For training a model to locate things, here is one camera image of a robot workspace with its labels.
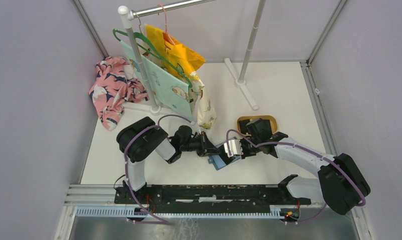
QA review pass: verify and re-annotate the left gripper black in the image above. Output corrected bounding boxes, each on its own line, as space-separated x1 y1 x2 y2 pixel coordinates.
180 131 221 157

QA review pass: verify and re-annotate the blue leather card holder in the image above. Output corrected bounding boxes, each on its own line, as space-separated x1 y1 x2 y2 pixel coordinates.
208 137 242 171

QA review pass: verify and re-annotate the tan oval card tray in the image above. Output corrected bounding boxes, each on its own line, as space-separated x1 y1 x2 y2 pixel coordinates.
236 115 278 135

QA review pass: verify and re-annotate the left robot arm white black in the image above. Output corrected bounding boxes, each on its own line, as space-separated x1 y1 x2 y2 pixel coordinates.
116 117 221 204

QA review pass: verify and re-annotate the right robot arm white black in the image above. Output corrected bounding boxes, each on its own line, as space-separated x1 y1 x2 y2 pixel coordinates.
237 117 371 215

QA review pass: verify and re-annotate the cream printed garment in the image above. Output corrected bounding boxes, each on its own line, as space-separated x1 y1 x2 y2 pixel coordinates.
189 71 217 130

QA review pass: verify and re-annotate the mint green printed cloth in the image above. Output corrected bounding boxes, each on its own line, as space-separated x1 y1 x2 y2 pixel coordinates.
120 39 192 121

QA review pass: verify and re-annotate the yellow garment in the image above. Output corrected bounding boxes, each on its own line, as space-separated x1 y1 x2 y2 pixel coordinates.
144 24 205 82

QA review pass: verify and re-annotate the pink patterned garment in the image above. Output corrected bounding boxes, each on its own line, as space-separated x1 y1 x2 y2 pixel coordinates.
89 56 149 131

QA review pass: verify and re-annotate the pink clothes hanger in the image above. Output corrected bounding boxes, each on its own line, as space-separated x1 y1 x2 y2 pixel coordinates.
158 4 175 45

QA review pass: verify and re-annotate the white metal clothes rack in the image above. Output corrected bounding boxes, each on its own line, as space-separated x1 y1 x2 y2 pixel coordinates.
118 0 267 116

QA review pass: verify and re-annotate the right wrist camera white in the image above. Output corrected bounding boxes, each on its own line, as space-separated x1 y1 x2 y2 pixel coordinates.
223 139 243 158

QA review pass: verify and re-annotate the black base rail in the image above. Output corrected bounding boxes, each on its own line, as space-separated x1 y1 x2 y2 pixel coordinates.
114 184 311 214

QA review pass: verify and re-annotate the white slotted cable duct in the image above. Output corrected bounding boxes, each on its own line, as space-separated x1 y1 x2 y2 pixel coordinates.
75 206 284 220

